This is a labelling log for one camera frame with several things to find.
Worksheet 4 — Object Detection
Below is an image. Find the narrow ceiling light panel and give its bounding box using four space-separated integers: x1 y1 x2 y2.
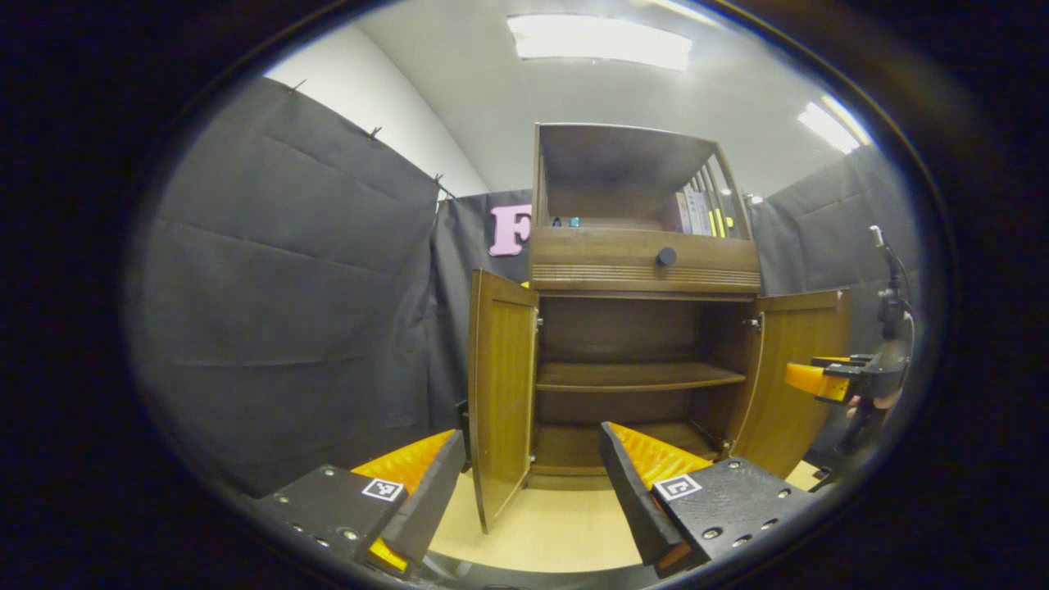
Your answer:
797 94 871 155

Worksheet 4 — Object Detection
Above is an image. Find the large ceiling light panel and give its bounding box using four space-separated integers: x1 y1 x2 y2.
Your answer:
506 13 694 72

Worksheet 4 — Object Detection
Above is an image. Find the wooden shoe cabinet door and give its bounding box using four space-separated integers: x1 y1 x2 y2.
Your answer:
725 288 853 480
456 269 540 535

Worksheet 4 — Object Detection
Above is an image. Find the row of books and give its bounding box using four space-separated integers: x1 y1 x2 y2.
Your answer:
664 187 738 238

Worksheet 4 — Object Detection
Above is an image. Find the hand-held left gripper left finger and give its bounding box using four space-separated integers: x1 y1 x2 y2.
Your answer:
254 429 468 574

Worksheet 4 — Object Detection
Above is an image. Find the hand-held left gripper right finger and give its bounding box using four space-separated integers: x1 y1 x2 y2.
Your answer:
599 421 820 579

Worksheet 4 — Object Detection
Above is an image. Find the wooden double-door shoe cabinet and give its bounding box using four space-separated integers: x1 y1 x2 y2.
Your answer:
529 123 763 480

